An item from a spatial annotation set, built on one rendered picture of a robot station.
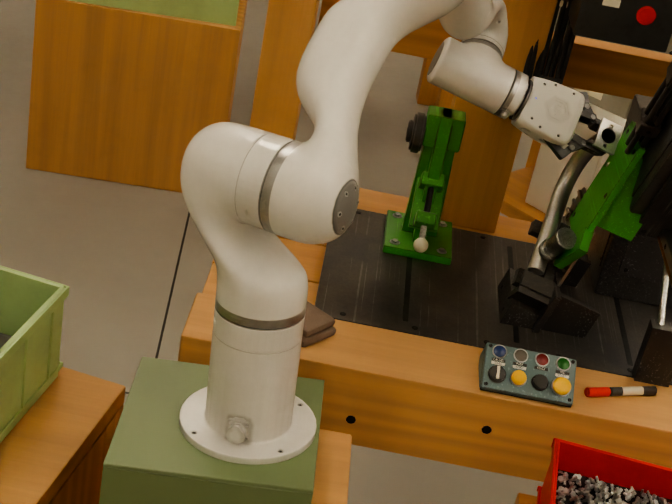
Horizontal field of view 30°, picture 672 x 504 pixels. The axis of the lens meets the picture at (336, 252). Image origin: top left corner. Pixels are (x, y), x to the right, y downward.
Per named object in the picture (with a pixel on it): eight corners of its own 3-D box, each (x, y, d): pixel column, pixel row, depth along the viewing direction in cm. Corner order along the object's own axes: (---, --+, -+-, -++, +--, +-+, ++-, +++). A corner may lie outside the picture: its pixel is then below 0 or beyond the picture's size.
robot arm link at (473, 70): (500, 81, 220) (487, 122, 215) (433, 48, 218) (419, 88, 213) (521, 56, 212) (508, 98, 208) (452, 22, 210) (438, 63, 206)
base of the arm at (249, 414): (299, 477, 164) (315, 356, 156) (160, 447, 166) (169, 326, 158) (327, 402, 181) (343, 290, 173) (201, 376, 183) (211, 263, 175)
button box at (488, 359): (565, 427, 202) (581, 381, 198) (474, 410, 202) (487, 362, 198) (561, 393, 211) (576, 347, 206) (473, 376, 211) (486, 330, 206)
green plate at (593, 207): (616, 268, 213) (684, 168, 203) (573, 248, 212) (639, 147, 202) (609, 237, 223) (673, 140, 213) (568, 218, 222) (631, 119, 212)
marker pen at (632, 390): (651, 391, 210) (654, 383, 209) (655, 397, 208) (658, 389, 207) (582, 393, 205) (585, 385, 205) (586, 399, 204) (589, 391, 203)
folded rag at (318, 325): (336, 335, 207) (339, 320, 206) (302, 349, 202) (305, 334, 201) (295, 306, 213) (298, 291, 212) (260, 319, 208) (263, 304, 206)
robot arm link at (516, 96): (504, 107, 208) (520, 115, 209) (521, 62, 211) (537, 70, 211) (486, 122, 216) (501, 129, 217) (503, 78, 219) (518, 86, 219)
